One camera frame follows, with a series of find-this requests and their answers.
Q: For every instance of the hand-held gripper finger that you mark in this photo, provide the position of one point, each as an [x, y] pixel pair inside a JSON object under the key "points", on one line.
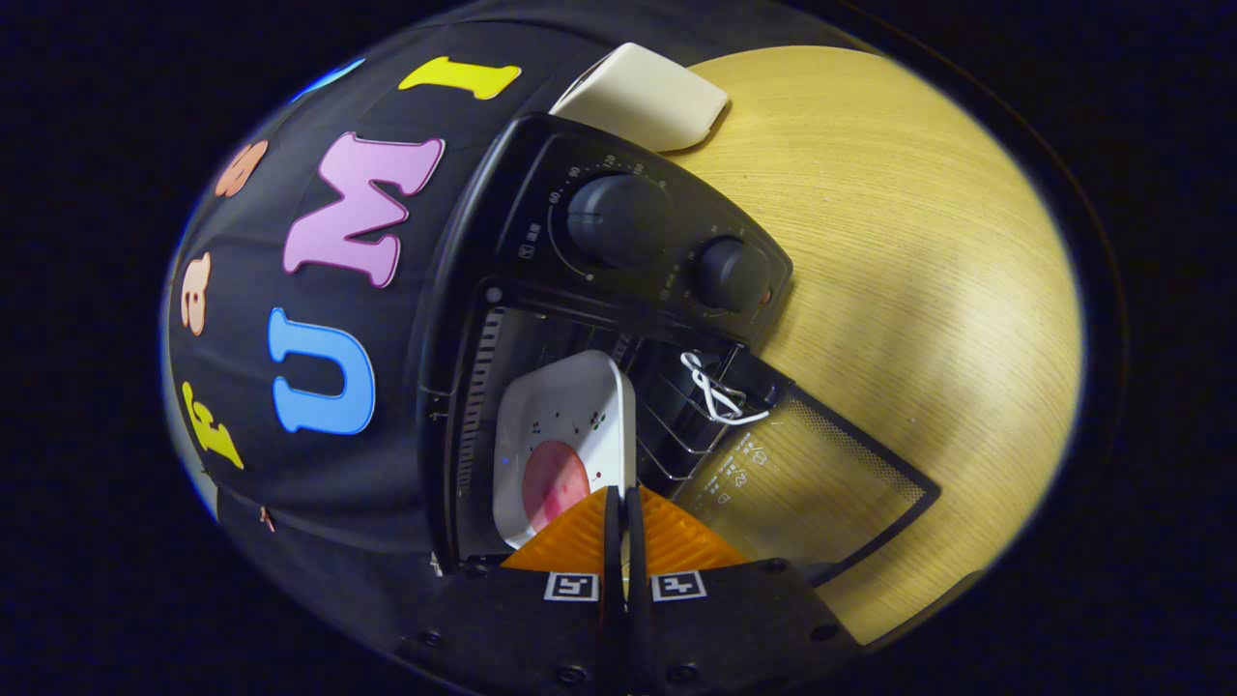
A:
{"points": [[636, 541], [613, 541]]}

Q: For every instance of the pink ham slice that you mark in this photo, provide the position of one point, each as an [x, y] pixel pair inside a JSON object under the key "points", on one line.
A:
{"points": [[556, 483]]}

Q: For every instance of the white square plate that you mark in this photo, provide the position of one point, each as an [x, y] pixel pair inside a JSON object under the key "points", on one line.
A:
{"points": [[570, 396]]}

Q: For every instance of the black toaster oven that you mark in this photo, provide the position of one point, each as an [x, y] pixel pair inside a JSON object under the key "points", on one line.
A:
{"points": [[541, 193]]}

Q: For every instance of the white bread toaster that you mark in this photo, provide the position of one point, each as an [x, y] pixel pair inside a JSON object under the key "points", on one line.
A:
{"points": [[647, 97]]}

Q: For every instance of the red clip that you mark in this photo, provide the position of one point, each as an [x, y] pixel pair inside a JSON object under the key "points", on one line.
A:
{"points": [[266, 519]]}

